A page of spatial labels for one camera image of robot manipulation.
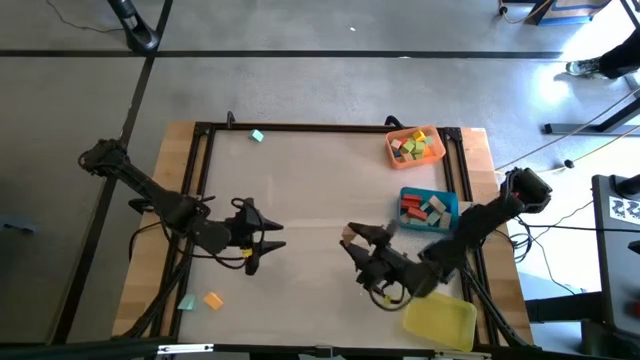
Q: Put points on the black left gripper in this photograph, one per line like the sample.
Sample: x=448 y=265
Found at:
x=242 y=225

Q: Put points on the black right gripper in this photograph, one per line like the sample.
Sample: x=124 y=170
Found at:
x=387 y=265

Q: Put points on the teal rectangular wooden block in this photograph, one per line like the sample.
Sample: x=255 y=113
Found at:
x=425 y=206

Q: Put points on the beige rectangular wooden block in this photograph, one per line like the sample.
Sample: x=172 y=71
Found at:
x=437 y=204

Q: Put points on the blue wooden block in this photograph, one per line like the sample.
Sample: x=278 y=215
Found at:
x=396 y=153

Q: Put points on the teal triangular wooden block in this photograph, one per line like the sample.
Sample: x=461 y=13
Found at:
x=256 y=135

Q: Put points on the orange wooden block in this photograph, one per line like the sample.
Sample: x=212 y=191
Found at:
x=213 y=301
x=428 y=152
x=440 y=150

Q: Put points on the yellow wooden block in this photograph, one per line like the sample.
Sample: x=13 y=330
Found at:
x=419 y=135

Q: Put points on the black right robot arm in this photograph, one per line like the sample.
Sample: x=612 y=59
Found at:
x=480 y=225

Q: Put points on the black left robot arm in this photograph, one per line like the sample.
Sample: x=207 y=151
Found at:
x=165 y=205

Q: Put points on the teal plastic bin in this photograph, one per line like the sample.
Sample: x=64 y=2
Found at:
x=452 y=200

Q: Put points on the mint green wooden block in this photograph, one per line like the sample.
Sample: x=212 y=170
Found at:
x=187 y=302

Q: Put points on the yellow plastic bin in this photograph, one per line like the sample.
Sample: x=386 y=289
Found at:
x=440 y=320

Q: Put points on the black metal stand leg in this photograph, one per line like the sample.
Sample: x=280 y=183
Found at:
x=565 y=129

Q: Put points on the black floor stand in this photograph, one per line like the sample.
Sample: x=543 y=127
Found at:
x=140 y=37

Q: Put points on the black cabinet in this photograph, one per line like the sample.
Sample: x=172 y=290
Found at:
x=620 y=275

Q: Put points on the fiducial marker sticker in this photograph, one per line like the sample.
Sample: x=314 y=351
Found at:
x=625 y=210

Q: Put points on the blue and white box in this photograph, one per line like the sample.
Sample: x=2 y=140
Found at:
x=570 y=12

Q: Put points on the person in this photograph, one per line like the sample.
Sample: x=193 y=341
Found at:
x=615 y=62

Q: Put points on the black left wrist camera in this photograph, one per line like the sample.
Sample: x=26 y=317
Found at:
x=252 y=262

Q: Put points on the black metal table frame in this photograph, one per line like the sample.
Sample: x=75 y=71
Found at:
x=300 y=127

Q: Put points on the silver metal bracket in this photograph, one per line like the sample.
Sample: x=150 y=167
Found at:
x=185 y=348

